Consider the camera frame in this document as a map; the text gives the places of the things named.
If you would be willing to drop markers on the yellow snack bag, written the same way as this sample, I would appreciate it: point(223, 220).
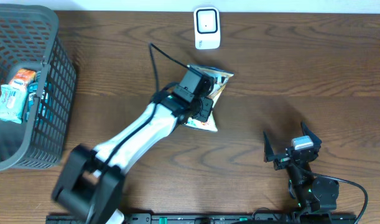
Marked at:
point(221, 79)

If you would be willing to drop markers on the teal white wipes pack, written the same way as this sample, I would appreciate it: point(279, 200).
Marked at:
point(12, 102)

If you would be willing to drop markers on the blue mouthwash bottle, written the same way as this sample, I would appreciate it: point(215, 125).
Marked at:
point(32, 89)

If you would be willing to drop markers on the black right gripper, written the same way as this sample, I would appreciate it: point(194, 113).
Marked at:
point(269, 155)

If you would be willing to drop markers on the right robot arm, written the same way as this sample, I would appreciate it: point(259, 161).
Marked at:
point(314, 194)

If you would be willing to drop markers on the white barcode scanner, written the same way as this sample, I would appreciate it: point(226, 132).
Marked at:
point(207, 28)

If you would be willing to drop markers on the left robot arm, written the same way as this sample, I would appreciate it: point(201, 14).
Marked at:
point(90, 185)

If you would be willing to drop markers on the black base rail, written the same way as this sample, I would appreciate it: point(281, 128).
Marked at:
point(263, 217)

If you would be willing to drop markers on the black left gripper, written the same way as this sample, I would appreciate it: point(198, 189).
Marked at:
point(208, 111)

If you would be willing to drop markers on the grey plastic mesh basket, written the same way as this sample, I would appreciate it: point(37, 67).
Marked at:
point(29, 39)

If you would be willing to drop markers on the orange small box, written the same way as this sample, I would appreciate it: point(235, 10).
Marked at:
point(22, 78)

